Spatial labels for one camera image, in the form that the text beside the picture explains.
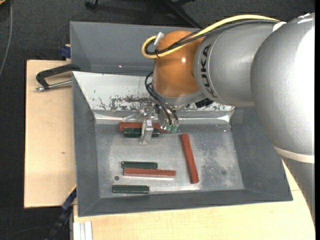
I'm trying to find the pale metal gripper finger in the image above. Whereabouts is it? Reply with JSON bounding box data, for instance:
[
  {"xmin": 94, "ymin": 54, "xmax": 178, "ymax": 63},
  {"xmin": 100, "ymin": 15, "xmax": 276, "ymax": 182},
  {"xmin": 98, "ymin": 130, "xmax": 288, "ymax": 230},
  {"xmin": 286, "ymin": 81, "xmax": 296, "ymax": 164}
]
[
  {"xmin": 138, "ymin": 120, "xmax": 147, "ymax": 145},
  {"xmin": 144, "ymin": 119, "xmax": 154, "ymax": 145}
]

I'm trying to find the dark green flat block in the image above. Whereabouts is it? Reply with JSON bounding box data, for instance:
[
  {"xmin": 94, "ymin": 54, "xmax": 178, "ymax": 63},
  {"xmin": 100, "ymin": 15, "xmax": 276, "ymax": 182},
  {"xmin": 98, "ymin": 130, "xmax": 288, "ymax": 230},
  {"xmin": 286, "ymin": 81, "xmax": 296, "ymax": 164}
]
[
  {"xmin": 121, "ymin": 160, "xmax": 159, "ymax": 170},
  {"xmin": 111, "ymin": 184, "xmax": 150, "ymax": 195},
  {"xmin": 123, "ymin": 127, "xmax": 161, "ymax": 138}
]

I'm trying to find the red-brown flat block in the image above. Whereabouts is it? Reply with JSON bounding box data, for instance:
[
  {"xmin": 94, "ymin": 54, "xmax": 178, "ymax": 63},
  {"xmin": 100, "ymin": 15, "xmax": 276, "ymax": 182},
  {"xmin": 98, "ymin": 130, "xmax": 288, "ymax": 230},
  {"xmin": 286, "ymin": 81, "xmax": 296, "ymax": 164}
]
[
  {"xmin": 179, "ymin": 133, "xmax": 200, "ymax": 185},
  {"xmin": 118, "ymin": 121, "xmax": 168, "ymax": 134},
  {"xmin": 122, "ymin": 167, "xmax": 177, "ymax": 179}
]

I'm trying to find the grey metal bin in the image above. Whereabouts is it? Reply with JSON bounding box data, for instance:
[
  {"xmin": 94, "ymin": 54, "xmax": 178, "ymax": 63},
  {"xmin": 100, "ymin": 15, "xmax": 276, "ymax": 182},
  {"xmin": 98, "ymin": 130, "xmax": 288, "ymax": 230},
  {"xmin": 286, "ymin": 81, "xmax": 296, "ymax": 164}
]
[{"xmin": 69, "ymin": 20, "xmax": 294, "ymax": 218}]

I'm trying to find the pale wood flat board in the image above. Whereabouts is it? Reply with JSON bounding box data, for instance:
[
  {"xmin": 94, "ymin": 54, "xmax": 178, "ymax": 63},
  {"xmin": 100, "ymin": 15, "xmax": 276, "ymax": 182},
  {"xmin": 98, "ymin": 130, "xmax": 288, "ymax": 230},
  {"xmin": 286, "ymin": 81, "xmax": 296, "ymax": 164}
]
[{"xmin": 23, "ymin": 59, "xmax": 78, "ymax": 209}]

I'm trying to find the black cylinder on white bracket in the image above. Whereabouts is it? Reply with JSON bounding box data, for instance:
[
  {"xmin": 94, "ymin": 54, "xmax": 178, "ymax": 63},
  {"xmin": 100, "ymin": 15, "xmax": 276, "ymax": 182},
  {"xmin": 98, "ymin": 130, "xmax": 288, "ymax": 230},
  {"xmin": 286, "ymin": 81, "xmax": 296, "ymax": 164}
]
[{"xmin": 194, "ymin": 97, "xmax": 215, "ymax": 109}]

